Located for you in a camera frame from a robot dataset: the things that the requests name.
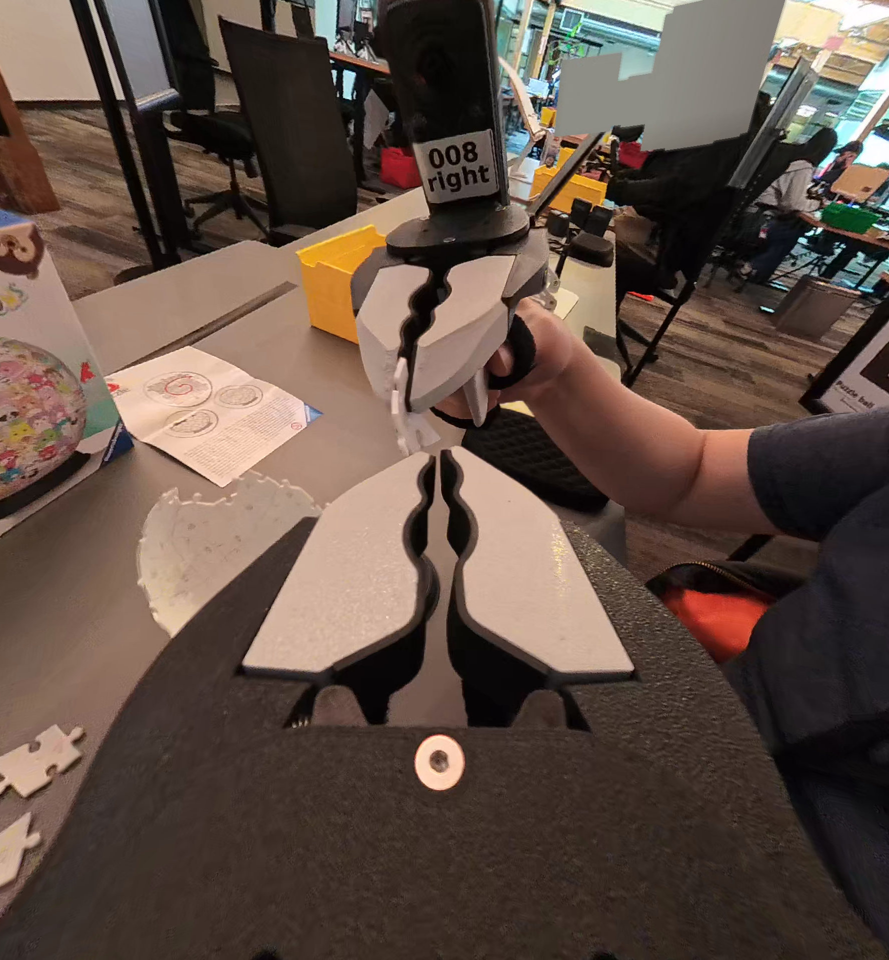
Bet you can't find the colourful puzzle box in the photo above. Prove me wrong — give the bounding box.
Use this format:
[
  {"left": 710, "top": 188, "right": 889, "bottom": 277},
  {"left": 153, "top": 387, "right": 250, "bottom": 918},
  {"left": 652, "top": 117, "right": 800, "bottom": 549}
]
[{"left": 0, "top": 201, "right": 134, "bottom": 560}]

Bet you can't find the red plastic bin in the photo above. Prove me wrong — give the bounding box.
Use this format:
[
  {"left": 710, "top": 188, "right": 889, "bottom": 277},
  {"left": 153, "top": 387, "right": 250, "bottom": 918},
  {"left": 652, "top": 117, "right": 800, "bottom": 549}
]
[{"left": 380, "top": 146, "right": 423, "bottom": 189}]

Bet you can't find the black metal floor stand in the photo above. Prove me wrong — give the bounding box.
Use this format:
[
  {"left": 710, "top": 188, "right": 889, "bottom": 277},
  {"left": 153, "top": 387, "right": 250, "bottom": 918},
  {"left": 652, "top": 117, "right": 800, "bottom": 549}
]
[{"left": 69, "top": 0, "right": 183, "bottom": 286}]

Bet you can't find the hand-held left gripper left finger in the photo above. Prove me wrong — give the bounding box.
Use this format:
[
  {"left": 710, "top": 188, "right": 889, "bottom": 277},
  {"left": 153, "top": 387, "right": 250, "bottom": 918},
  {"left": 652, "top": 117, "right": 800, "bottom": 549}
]
[{"left": 240, "top": 451, "right": 440, "bottom": 723}]

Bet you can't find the single curved jigsaw piece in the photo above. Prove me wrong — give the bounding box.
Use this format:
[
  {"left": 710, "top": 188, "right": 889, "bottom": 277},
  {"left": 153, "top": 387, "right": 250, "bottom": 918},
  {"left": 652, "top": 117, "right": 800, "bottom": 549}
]
[{"left": 388, "top": 358, "right": 442, "bottom": 457}]

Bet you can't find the yellow plastic bin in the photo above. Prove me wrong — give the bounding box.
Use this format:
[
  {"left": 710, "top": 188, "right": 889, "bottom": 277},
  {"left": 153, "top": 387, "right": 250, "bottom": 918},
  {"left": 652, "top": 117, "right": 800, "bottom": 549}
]
[
  {"left": 296, "top": 223, "right": 389, "bottom": 346},
  {"left": 530, "top": 165, "right": 607, "bottom": 215}
]

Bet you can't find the brown wooden cabinet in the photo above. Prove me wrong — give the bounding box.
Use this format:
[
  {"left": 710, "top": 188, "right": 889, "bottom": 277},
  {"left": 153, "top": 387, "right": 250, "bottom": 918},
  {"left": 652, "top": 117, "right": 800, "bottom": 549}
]
[{"left": 0, "top": 0, "right": 59, "bottom": 215}]

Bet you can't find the partly built puzzle ball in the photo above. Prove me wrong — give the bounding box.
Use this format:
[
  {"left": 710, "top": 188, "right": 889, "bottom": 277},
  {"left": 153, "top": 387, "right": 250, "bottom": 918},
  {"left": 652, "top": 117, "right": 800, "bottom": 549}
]
[{"left": 137, "top": 471, "right": 326, "bottom": 639}]

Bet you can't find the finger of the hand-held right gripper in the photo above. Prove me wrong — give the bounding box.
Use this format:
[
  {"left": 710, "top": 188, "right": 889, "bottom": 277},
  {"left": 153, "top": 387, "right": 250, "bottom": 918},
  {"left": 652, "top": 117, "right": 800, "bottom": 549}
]
[
  {"left": 354, "top": 262, "right": 453, "bottom": 412},
  {"left": 405, "top": 255, "right": 518, "bottom": 416}
]

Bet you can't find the person's right hand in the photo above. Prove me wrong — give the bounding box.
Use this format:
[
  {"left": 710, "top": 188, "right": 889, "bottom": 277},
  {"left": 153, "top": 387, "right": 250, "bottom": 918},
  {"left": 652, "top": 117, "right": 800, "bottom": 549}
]
[{"left": 431, "top": 296, "right": 593, "bottom": 430}]

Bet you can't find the black office chair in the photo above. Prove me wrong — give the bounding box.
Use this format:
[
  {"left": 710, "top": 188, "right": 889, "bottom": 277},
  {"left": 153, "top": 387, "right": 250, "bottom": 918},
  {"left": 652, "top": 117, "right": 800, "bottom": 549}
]
[
  {"left": 219, "top": 16, "right": 359, "bottom": 245},
  {"left": 155, "top": 0, "right": 266, "bottom": 234}
]

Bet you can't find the white instruction leaflet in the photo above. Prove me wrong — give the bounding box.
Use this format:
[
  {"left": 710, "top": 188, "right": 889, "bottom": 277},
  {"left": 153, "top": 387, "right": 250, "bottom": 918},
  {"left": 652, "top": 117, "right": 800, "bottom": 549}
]
[{"left": 105, "top": 345, "right": 324, "bottom": 489}]

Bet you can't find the grey trash can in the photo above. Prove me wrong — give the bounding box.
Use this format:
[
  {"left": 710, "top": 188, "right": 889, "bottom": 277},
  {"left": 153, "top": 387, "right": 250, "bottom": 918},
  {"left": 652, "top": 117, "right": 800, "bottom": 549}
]
[{"left": 774, "top": 273, "right": 862, "bottom": 342}]

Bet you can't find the pile of white puzzle pieces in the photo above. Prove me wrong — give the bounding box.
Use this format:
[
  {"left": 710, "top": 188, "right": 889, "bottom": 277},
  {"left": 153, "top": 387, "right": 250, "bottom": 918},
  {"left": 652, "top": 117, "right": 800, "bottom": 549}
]
[{"left": 0, "top": 723, "right": 86, "bottom": 905}]

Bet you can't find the green plastic bin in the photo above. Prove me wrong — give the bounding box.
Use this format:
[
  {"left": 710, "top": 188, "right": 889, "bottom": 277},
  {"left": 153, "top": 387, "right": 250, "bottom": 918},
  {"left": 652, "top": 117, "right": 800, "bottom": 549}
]
[{"left": 819, "top": 201, "right": 884, "bottom": 234}]

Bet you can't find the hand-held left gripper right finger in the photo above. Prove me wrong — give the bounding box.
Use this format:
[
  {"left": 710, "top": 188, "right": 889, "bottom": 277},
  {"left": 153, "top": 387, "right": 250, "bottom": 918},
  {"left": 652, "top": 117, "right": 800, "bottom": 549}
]
[{"left": 441, "top": 446, "right": 637, "bottom": 726}]

